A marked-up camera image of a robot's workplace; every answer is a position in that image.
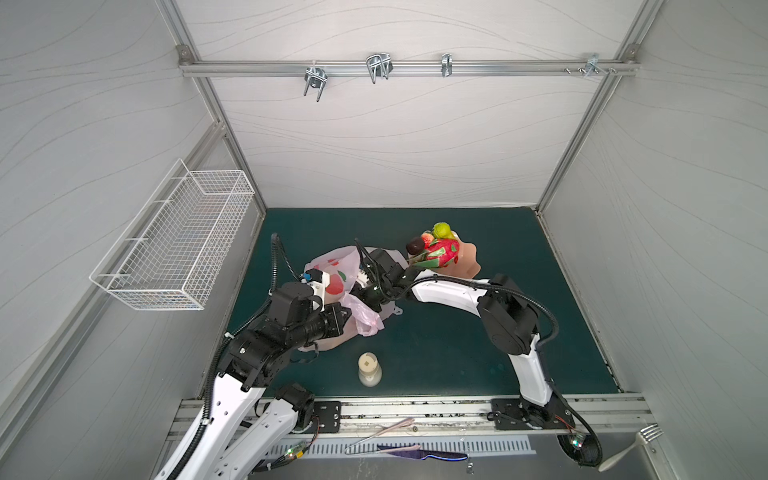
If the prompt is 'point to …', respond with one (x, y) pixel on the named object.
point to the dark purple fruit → (415, 245)
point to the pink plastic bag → (341, 265)
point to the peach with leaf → (428, 240)
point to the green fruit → (442, 230)
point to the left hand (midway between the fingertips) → (357, 307)
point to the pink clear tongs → (392, 426)
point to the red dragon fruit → (442, 253)
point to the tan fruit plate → (466, 265)
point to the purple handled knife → (414, 451)
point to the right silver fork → (645, 436)
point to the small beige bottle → (369, 371)
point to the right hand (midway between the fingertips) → (342, 307)
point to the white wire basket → (170, 256)
